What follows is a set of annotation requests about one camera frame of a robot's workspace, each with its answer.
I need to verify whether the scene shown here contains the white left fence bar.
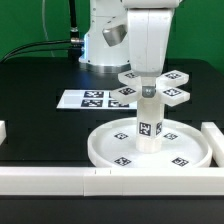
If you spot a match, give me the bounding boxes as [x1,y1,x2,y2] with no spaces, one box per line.
[0,121,6,145]

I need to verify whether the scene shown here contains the white thin cable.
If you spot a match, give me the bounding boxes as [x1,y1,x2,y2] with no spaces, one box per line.
[41,0,55,58]

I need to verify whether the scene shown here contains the white marker sheet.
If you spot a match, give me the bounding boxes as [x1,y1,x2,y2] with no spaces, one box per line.
[57,90,137,110]

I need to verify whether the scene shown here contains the white round table top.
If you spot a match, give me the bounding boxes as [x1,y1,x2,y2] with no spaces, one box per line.
[87,117,212,169]

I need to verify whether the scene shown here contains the black vertical cable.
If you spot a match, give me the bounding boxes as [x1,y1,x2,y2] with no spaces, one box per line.
[67,0,81,42]

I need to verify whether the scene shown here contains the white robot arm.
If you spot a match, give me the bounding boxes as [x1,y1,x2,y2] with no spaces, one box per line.
[80,0,182,98]

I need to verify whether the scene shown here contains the white fence bar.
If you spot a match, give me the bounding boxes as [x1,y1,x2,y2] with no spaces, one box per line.
[0,167,224,196]
[201,122,224,168]
[0,121,6,145]

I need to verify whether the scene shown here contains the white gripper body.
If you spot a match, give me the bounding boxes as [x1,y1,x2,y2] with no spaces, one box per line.
[127,9,174,78]

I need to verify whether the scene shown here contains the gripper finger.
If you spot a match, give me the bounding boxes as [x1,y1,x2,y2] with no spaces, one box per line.
[142,78,156,98]

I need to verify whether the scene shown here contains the black cable pair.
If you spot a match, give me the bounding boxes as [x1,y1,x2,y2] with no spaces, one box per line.
[0,37,84,64]

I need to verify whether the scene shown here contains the white right fence bar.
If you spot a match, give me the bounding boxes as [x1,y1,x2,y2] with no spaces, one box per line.
[201,122,224,168]

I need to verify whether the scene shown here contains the white front fence bar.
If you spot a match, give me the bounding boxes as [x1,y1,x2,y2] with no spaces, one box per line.
[0,167,224,196]

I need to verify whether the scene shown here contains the white cross-shaped table base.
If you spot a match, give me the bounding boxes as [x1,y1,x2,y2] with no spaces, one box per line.
[110,70,190,107]

